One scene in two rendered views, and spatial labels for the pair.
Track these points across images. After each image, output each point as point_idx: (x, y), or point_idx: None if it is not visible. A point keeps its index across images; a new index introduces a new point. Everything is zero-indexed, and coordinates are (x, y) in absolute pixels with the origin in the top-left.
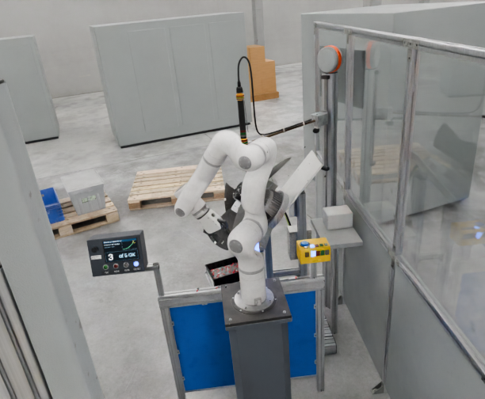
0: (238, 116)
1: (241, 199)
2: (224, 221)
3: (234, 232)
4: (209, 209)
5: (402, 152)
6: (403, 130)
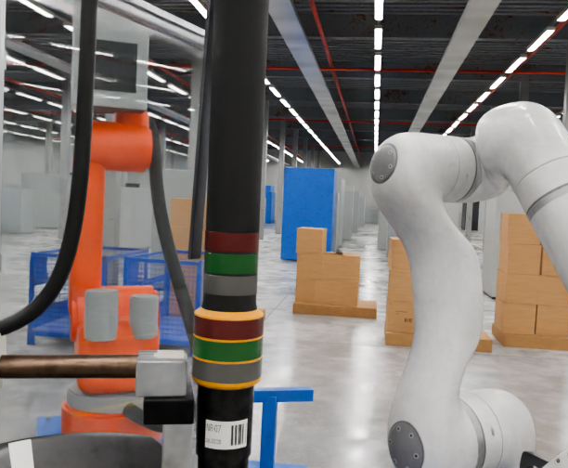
0: (264, 112)
1: (483, 312)
2: (530, 451)
3: (511, 394)
4: None
5: None
6: None
